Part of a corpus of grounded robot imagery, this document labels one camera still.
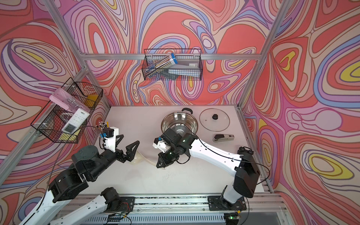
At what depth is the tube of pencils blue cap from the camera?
797mm

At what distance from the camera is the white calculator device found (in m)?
0.69

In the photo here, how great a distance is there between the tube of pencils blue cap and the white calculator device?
39 centimetres
